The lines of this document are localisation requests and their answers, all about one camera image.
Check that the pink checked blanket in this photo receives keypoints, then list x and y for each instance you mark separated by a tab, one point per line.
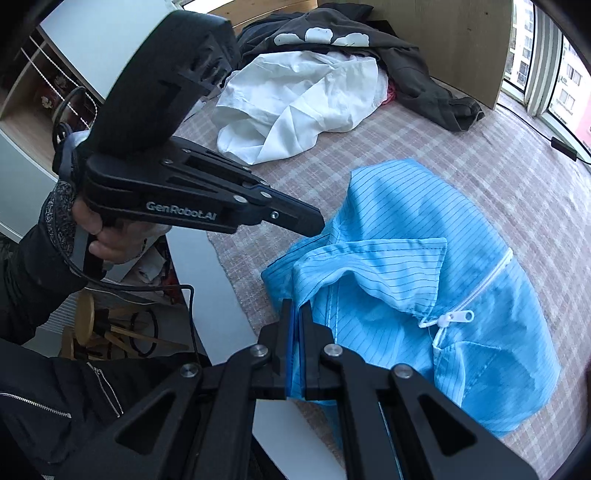
531	194

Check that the person's left hand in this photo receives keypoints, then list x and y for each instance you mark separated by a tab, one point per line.
115	240

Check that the person's black jacket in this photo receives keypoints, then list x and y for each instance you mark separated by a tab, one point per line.
46	406

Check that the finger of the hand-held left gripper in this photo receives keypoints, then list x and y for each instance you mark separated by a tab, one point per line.
300	221

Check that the pale wooden board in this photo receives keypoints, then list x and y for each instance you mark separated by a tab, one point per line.
461	46

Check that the wooden stool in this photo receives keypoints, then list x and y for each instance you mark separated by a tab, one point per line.
84	316

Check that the orange wooden panel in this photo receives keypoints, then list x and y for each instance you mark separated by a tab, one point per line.
258	11

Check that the dark grey printed garment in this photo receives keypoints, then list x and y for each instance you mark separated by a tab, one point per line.
415	69

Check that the pink cloth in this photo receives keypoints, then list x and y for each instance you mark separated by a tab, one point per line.
390	94

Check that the white garment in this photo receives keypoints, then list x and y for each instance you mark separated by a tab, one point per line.
295	101

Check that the white window frame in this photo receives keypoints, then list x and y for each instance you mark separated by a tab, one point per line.
538	92

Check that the apartment building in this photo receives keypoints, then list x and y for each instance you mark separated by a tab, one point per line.
570	83

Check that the person's left forearm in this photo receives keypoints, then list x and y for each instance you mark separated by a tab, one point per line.
32	277

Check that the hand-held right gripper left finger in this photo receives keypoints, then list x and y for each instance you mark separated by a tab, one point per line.
290	369

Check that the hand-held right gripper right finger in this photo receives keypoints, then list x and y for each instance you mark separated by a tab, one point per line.
318	364

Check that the wooden shelf unit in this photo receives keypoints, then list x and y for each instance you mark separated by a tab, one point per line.
27	110

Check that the blue striped coverall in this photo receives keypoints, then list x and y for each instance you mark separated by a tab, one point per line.
415	277

